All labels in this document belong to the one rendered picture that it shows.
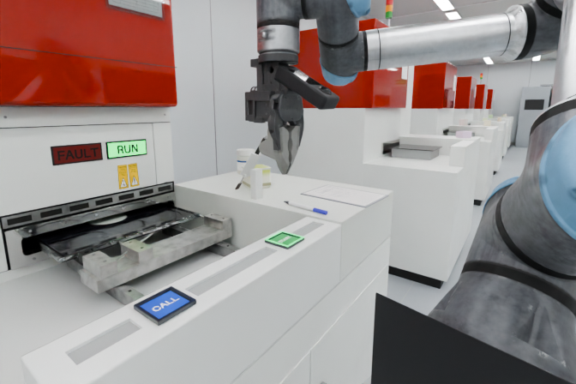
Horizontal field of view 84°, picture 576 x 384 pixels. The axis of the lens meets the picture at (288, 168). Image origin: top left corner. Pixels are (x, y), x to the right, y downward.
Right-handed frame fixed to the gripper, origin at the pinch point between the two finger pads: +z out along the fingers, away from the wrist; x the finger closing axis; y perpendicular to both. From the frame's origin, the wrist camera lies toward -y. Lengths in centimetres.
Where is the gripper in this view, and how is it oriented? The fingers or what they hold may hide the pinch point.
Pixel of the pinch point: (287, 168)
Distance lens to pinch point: 59.5
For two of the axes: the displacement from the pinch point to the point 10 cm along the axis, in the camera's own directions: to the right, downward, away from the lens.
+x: -5.9, 1.5, -7.9
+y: -8.1, -1.0, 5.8
